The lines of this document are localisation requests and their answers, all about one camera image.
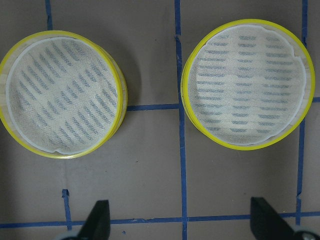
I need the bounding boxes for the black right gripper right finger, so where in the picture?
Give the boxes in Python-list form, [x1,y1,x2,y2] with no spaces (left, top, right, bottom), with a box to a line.
[250,197,297,240]

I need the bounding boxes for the yellow rimmed bamboo steamer tray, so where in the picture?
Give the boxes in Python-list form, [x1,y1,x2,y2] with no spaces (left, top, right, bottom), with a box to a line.
[0,30,128,159]

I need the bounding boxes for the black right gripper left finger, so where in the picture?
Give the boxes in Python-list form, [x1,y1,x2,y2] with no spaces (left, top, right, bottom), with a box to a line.
[77,200,111,240]

